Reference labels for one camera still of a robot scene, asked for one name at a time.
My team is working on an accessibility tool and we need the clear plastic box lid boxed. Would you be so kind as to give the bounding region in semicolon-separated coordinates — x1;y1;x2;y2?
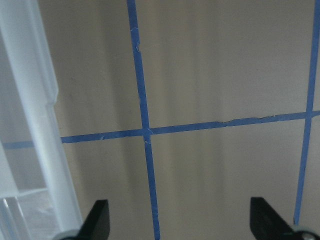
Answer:
0;0;83;240

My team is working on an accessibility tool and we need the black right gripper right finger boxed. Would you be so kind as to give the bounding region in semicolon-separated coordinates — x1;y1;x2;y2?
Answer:
250;197;300;240

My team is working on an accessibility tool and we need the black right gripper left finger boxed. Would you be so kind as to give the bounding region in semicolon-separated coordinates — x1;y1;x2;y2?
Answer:
65;199;110;240

